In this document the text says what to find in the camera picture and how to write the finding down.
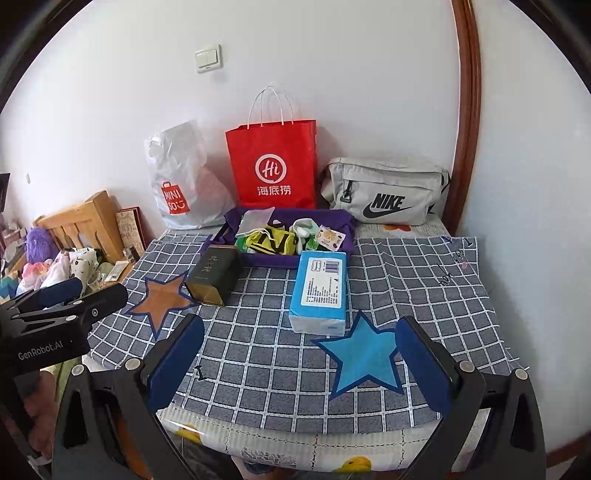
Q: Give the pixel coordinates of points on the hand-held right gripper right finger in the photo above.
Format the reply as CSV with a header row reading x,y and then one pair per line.
x,y
422,364

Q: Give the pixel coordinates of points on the white light switch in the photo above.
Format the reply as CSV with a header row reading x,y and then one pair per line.
x,y
207,57

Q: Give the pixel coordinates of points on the dark tea tin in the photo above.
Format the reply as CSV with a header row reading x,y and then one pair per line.
x,y
214,270

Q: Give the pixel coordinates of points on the clear glass cup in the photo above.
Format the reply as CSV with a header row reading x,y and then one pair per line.
x,y
97,280

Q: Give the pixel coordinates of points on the person's left hand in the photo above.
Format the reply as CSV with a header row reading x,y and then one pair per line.
x,y
41,406

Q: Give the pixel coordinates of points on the small dark bottle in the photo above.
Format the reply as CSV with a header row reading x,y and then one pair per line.
x,y
131,254

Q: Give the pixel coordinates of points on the purple plush toy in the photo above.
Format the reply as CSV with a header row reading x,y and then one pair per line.
x,y
40,244

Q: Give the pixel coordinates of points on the sticker card packet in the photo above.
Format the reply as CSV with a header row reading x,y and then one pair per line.
x,y
330,236

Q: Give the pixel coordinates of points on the wooden bed headboard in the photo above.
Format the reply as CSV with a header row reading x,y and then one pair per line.
x,y
87,217

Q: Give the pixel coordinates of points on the white plastic shopping bag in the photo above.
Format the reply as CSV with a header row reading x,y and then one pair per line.
x,y
184,157

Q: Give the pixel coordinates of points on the clear plastic bag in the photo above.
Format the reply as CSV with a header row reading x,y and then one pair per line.
x,y
256,219

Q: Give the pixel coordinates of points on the brown patterned book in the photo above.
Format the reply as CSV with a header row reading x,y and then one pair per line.
x,y
131,230

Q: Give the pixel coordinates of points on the grey waist bag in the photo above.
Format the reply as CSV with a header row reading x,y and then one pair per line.
x,y
383,180

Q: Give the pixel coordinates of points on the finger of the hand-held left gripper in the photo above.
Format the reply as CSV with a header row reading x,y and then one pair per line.
x,y
62,288
99,300

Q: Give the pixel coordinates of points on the grey checked tablecloth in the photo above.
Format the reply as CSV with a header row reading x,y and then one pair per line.
x,y
277,369

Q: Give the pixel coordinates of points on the blue star patch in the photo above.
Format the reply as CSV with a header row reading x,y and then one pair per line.
x,y
364,355

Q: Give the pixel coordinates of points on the red paper bag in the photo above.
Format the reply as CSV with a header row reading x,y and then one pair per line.
x,y
272,143

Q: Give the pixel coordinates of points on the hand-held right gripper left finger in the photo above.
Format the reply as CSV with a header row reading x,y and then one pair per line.
x,y
178,364

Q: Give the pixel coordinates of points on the yellow black mesh cloth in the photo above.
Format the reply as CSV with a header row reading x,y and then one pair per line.
x,y
277,242

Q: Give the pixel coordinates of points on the purple fabric storage bin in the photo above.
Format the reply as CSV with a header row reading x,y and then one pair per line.
x,y
272,261

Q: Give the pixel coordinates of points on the blue tissue pack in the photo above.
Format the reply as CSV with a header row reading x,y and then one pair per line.
x,y
318,286

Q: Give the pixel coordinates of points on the pile of plush toys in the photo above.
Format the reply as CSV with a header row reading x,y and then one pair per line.
x,y
78,264

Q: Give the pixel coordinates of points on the white flat tube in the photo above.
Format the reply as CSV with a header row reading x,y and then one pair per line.
x,y
117,271

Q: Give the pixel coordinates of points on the brown star patch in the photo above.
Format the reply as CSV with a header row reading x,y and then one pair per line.
x,y
161,297

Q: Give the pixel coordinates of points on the wooden nightstand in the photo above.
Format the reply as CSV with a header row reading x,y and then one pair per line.
x,y
135,271

